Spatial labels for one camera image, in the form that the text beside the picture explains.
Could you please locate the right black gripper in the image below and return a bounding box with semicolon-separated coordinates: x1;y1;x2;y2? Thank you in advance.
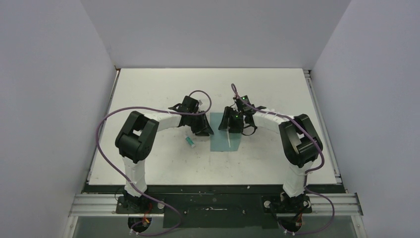
220;107;245;133

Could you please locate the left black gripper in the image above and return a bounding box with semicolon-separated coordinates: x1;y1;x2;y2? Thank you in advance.
187;111;212;137

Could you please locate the teal envelope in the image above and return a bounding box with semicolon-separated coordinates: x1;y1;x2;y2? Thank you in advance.
210;113;242;152

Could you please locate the green glue stick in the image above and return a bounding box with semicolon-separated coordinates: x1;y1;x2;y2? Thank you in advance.
185;135;195;148

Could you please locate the tan paper letter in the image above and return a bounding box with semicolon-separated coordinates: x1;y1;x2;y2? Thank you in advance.
226;130;231;148

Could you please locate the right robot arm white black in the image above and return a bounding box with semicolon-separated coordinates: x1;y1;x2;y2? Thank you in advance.
218;96;323;212

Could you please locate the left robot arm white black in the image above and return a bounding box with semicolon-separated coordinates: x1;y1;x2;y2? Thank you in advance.
115;96;214;214

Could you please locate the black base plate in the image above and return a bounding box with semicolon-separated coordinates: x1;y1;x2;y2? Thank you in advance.
86;185;345;234

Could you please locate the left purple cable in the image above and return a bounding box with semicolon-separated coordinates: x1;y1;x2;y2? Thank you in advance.
95;90;212;204

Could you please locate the purple cable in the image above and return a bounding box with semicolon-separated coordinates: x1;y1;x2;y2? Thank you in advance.
231;83;335;236
95;90;212;204

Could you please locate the right side aluminium rail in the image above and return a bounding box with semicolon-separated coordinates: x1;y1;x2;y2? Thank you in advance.
303;69;342;184

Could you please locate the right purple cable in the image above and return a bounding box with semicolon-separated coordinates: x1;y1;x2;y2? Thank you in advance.
231;83;335;236

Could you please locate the aluminium frame rail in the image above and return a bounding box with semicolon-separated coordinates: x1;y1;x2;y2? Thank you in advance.
69;193;363;217

